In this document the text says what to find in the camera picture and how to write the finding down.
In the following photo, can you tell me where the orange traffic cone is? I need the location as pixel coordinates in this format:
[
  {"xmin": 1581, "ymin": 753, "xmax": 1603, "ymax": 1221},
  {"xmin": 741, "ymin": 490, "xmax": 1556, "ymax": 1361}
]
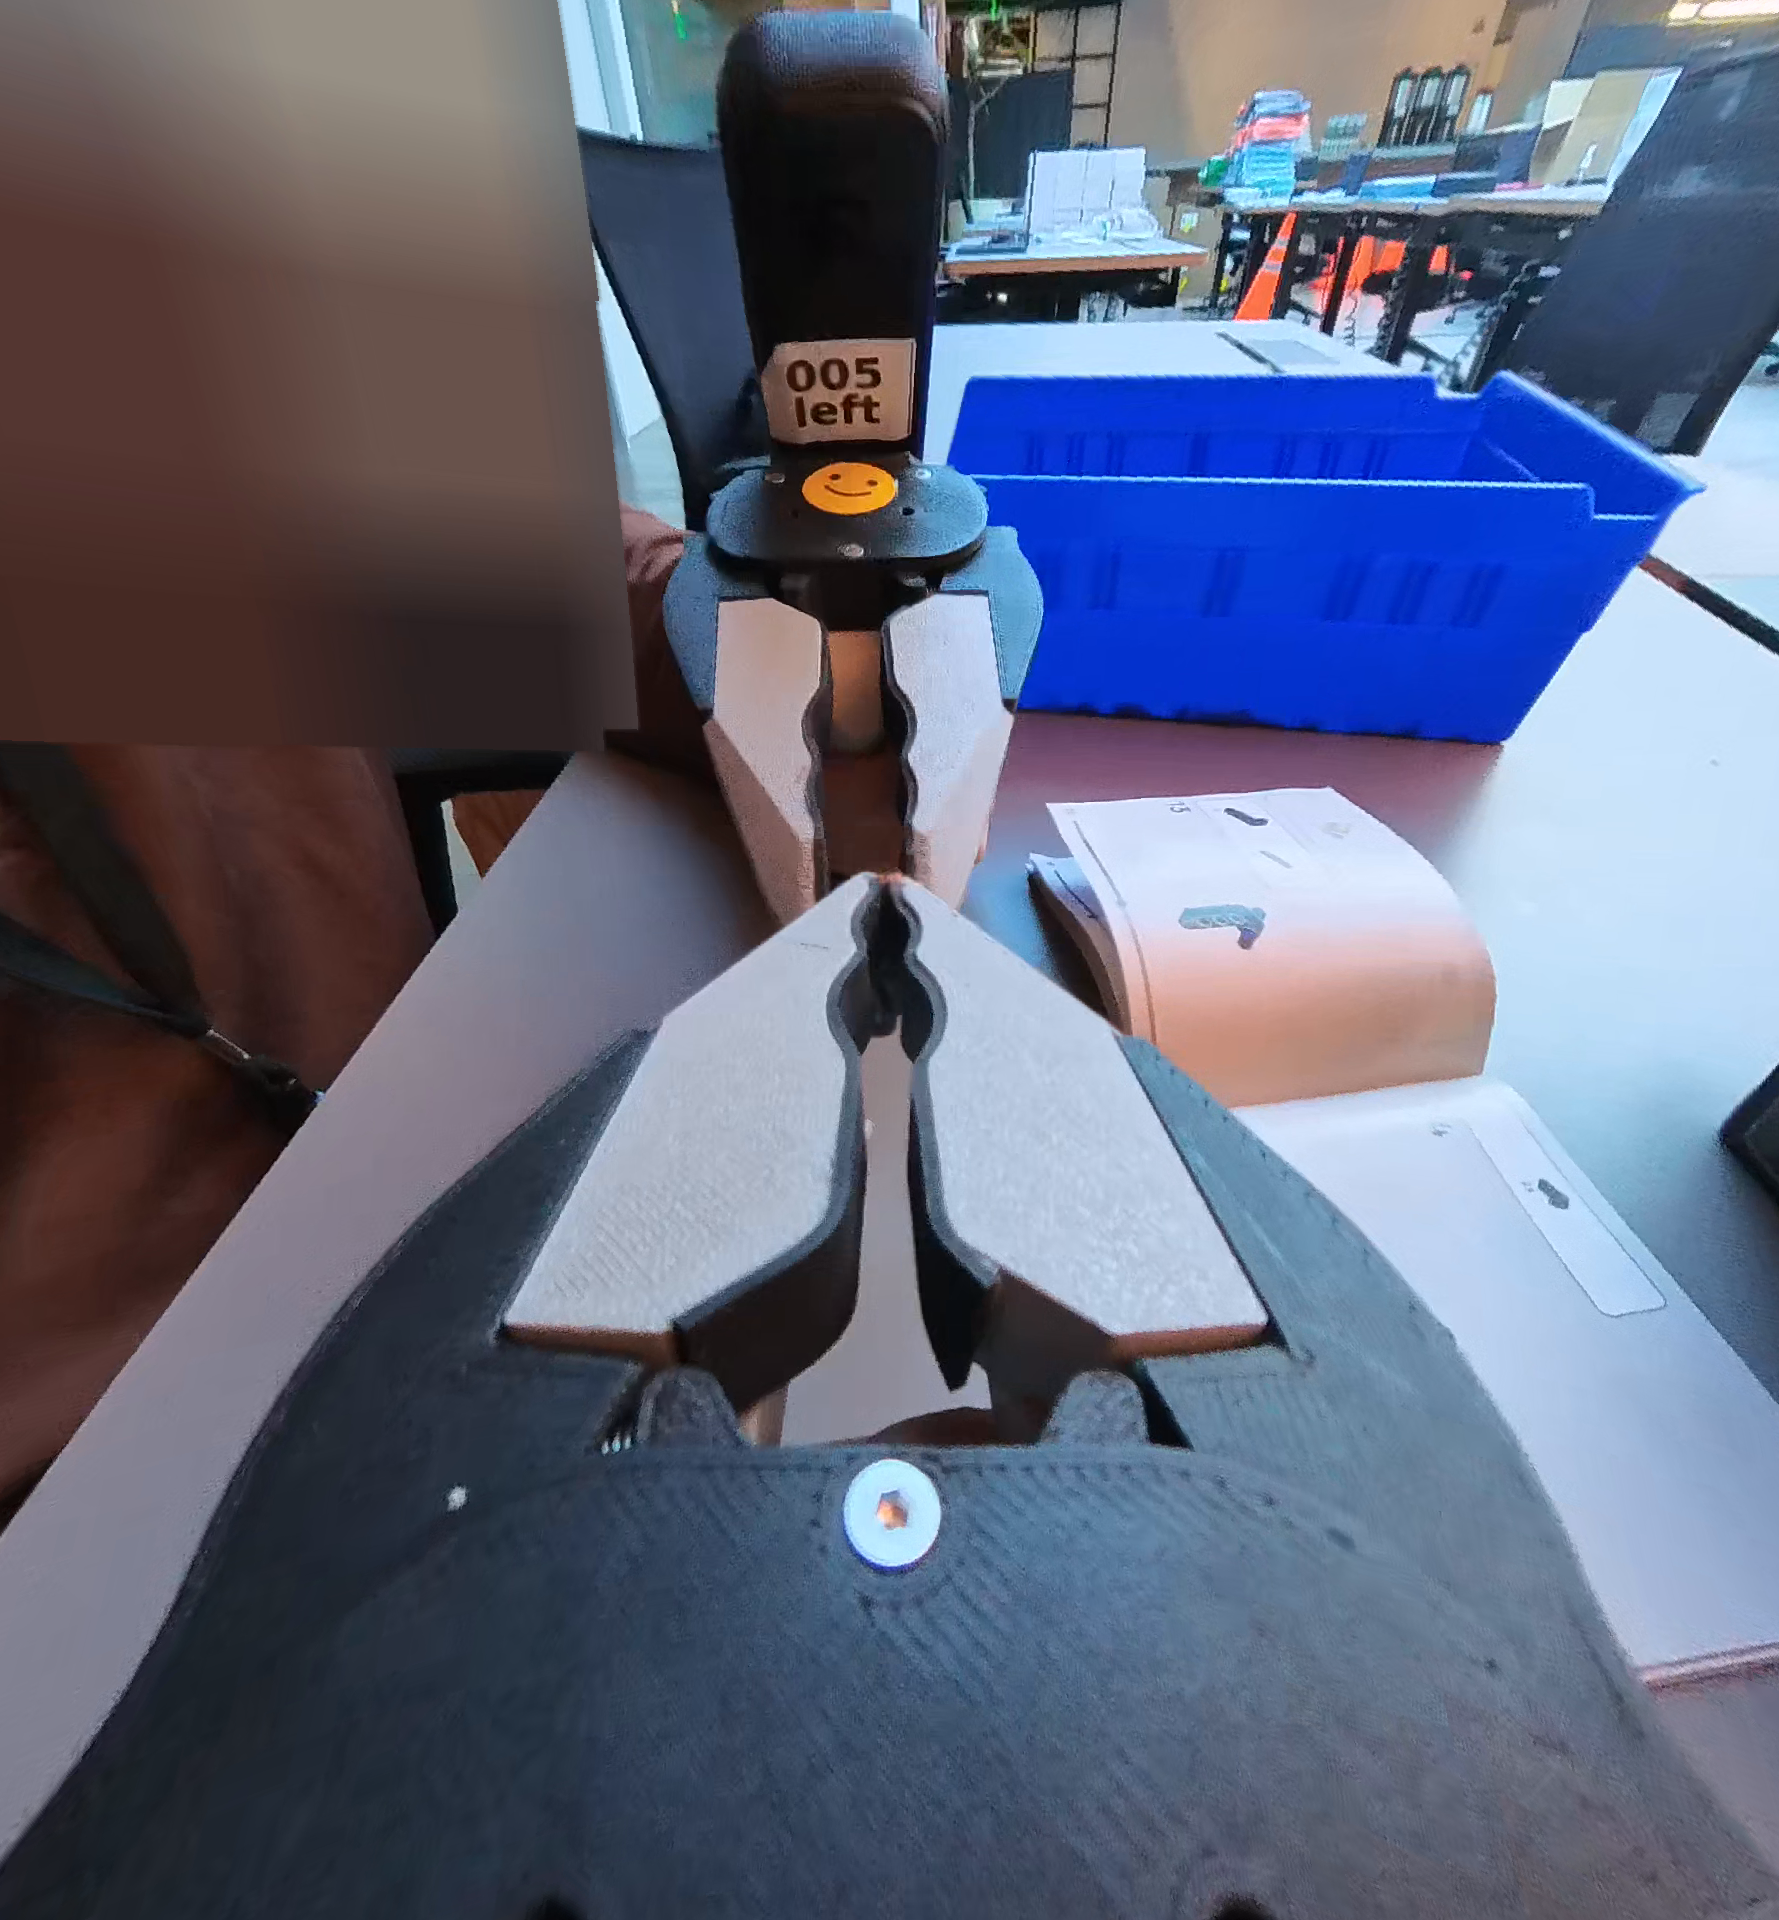
[{"xmin": 1233, "ymin": 208, "xmax": 1298, "ymax": 327}]

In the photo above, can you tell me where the black office chair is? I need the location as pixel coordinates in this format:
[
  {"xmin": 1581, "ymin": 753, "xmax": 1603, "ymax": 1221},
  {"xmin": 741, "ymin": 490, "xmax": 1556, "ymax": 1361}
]
[
  {"xmin": 394, "ymin": 124, "xmax": 769, "ymax": 933},
  {"xmin": 1483, "ymin": 26, "xmax": 1779, "ymax": 455}
]

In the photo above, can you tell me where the cardboard box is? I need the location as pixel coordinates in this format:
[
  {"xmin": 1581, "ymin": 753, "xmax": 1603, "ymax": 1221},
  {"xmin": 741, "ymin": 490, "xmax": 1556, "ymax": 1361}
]
[{"xmin": 1540, "ymin": 66, "xmax": 1688, "ymax": 189}]

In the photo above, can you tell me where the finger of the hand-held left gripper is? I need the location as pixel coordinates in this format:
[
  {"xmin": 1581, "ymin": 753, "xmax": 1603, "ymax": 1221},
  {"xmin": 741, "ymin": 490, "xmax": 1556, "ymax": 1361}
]
[
  {"xmin": 698, "ymin": 599, "xmax": 834, "ymax": 925},
  {"xmin": 878, "ymin": 599, "xmax": 1020, "ymax": 908}
]

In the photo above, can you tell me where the blue plastic bin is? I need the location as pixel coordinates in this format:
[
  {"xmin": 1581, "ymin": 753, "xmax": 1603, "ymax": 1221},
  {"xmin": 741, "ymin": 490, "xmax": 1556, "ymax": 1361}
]
[{"xmin": 950, "ymin": 372, "xmax": 1710, "ymax": 744}]

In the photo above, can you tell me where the stack of white boxes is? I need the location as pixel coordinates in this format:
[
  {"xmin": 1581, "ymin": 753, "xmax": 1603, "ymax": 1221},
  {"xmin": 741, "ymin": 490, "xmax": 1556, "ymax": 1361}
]
[{"xmin": 1020, "ymin": 148, "xmax": 1148, "ymax": 244}]

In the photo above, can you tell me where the white instruction booklet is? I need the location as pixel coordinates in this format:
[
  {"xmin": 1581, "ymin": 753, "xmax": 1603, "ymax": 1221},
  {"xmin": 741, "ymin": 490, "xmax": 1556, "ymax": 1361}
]
[{"xmin": 1028, "ymin": 791, "xmax": 1779, "ymax": 1688}]

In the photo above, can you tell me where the stack of coloured cloths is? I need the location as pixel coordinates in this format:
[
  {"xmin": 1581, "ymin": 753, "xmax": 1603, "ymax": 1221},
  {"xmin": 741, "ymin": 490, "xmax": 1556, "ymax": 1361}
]
[{"xmin": 1221, "ymin": 87, "xmax": 1314, "ymax": 196}]

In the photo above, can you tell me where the wooden work table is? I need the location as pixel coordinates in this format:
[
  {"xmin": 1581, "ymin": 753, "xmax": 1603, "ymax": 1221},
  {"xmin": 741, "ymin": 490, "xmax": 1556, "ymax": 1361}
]
[{"xmin": 947, "ymin": 232, "xmax": 1213, "ymax": 327}]

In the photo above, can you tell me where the black lanyard strap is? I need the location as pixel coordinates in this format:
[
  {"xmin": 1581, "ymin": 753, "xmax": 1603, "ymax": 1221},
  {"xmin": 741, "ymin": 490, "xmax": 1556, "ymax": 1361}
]
[{"xmin": 0, "ymin": 744, "xmax": 322, "ymax": 1131}]

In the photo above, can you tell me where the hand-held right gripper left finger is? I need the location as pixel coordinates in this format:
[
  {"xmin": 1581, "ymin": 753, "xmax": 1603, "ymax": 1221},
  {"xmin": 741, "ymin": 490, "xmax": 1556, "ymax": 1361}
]
[{"xmin": 504, "ymin": 871, "xmax": 899, "ymax": 1411}]

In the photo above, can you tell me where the black work table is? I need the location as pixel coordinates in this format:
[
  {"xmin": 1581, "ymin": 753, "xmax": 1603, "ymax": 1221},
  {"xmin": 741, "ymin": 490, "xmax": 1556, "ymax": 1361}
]
[{"xmin": 1208, "ymin": 175, "xmax": 1616, "ymax": 372}]

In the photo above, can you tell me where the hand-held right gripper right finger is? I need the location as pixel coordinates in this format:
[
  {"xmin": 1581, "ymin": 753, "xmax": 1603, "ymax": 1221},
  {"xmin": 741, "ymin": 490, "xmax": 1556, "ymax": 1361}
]
[{"xmin": 890, "ymin": 882, "xmax": 1268, "ymax": 1396}]

